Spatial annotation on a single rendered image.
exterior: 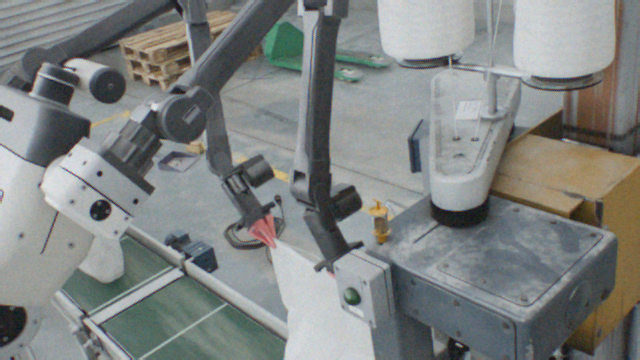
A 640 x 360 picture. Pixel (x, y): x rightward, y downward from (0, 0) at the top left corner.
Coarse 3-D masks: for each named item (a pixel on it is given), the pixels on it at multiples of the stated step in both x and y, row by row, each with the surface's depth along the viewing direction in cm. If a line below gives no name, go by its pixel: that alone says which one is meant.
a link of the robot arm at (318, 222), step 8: (328, 208) 134; (336, 208) 132; (304, 216) 130; (312, 216) 129; (320, 216) 129; (328, 216) 130; (336, 216) 133; (312, 224) 129; (320, 224) 129; (328, 224) 129; (312, 232) 130; (320, 232) 129
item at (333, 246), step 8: (328, 232) 129; (336, 232) 130; (320, 240) 130; (328, 240) 129; (336, 240) 129; (344, 240) 131; (360, 240) 133; (320, 248) 131; (328, 248) 129; (336, 248) 129; (344, 248) 130; (352, 248) 130; (328, 256) 130; (336, 256) 129; (320, 264) 130; (328, 264) 127
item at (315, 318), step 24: (288, 264) 151; (312, 264) 140; (288, 288) 157; (312, 288) 145; (336, 288) 138; (288, 312) 159; (312, 312) 150; (336, 312) 142; (312, 336) 152; (336, 336) 146; (360, 336) 139; (432, 336) 122
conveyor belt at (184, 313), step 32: (192, 288) 260; (128, 320) 248; (160, 320) 245; (192, 320) 242; (224, 320) 239; (128, 352) 231; (160, 352) 228; (192, 352) 226; (224, 352) 223; (256, 352) 221
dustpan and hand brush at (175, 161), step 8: (192, 144) 480; (200, 144) 478; (176, 152) 476; (184, 152) 474; (192, 152) 481; (200, 152) 479; (160, 160) 464; (168, 160) 473; (176, 160) 473; (184, 160) 471; (192, 160) 469; (160, 168) 463; (168, 168) 459; (176, 168) 461; (184, 168) 459
